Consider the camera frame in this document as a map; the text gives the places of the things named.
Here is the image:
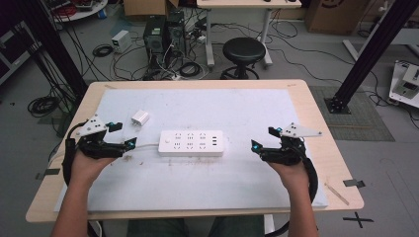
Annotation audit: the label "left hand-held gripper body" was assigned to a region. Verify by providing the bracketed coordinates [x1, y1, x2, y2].
[65, 114, 128, 160]

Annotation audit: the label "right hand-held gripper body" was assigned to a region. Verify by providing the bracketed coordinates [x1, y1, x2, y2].
[261, 122, 323, 167]

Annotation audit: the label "white charger plug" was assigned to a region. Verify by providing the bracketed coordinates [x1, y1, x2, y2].
[130, 110, 151, 127]

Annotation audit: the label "white power strip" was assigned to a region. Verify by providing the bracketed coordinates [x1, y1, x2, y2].
[157, 129, 225, 158]

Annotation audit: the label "person's left hand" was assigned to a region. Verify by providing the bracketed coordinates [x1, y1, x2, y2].
[70, 149, 117, 190]

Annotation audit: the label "person's right hand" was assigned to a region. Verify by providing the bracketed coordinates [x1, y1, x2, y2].
[267, 159, 311, 195]

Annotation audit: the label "grey tape strip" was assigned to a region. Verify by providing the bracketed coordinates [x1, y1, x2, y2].
[35, 168, 61, 181]
[342, 179, 367, 189]

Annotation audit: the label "thin wooden stick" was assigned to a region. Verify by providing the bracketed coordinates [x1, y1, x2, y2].
[323, 182, 351, 206]

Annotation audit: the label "white table mat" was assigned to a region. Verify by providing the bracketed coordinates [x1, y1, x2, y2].
[53, 87, 330, 212]

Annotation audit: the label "grey floor mat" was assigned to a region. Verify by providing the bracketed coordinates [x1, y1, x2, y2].
[308, 85, 396, 143]

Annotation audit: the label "white power supply box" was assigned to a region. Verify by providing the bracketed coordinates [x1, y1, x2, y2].
[111, 30, 133, 54]

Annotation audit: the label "black round stool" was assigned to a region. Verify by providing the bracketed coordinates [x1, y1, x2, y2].
[219, 37, 267, 81]

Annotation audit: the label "person's dark green pants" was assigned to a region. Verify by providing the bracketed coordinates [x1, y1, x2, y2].
[126, 214, 266, 237]

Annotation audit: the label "black computer tower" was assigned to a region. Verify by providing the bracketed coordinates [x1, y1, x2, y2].
[165, 10, 188, 57]
[142, 15, 168, 56]

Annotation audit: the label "round white table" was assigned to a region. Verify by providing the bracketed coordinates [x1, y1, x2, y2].
[48, 0, 109, 24]

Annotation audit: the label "cardboard box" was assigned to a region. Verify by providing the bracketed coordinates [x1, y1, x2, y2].
[123, 0, 180, 18]
[303, 0, 372, 36]

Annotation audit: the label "grey metal rack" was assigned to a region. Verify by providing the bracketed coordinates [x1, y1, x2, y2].
[0, 21, 42, 86]

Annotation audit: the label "white desk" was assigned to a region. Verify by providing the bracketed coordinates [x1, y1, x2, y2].
[196, 0, 302, 68]

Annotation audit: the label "white device with grey panel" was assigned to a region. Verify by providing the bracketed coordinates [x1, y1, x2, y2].
[387, 60, 419, 110]

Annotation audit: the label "white power strip cable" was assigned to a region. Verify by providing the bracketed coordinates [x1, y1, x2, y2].
[131, 141, 161, 153]

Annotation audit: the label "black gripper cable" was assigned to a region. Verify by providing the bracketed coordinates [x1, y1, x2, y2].
[61, 120, 88, 187]
[295, 139, 319, 204]

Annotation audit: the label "coiled black cable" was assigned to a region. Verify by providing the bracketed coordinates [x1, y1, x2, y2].
[178, 61, 203, 79]
[27, 95, 61, 119]
[91, 43, 115, 58]

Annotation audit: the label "black metal frame post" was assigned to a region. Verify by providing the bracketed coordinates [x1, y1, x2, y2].
[16, 0, 89, 97]
[323, 0, 419, 116]

